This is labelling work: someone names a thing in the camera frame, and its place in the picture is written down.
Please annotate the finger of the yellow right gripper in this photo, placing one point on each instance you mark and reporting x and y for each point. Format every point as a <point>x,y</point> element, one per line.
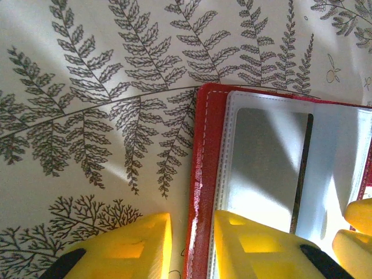
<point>357,250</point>
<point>360,215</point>

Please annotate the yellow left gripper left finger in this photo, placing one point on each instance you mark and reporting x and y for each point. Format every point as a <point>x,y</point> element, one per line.
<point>125,255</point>

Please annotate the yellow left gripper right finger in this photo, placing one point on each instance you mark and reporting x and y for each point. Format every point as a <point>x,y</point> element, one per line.
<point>255,258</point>

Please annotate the white plastic credit card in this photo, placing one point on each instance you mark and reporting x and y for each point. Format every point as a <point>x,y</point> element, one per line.
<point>261,160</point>

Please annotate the red leather card holder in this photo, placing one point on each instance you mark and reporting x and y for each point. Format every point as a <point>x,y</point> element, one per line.
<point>203,145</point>

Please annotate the floral table cover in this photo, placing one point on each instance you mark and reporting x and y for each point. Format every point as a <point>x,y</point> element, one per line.
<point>87,180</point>

